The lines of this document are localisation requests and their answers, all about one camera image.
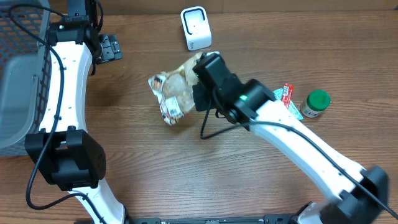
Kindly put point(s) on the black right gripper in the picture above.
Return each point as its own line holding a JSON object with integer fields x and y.
{"x": 201, "y": 101}

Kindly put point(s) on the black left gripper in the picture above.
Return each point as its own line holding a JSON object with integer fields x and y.
{"x": 109, "y": 48}

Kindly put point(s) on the beige brown snack bag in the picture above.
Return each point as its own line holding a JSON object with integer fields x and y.
{"x": 174, "y": 90}

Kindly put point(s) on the teal wet wipes pack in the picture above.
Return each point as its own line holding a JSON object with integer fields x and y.
{"x": 292, "y": 108}

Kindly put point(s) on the red snack stick packet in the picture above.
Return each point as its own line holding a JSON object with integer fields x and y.
{"x": 287, "y": 93}

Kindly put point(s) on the green lid Knorr jar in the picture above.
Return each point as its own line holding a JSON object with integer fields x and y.
{"x": 315, "y": 103}

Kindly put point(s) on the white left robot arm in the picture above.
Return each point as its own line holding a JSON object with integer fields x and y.
{"x": 63, "y": 151}

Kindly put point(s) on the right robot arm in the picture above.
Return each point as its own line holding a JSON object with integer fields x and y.
{"x": 352, "y": 193}

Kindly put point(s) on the white barcode scanner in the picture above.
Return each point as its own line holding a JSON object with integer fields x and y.
{"x": 196, "y": 28}

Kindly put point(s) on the grey mesh plastic basket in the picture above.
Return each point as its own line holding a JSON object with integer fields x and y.
{"x": 25, "y": 72}

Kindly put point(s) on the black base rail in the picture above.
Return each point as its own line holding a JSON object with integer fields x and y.
{"x": 266, "y": 219}

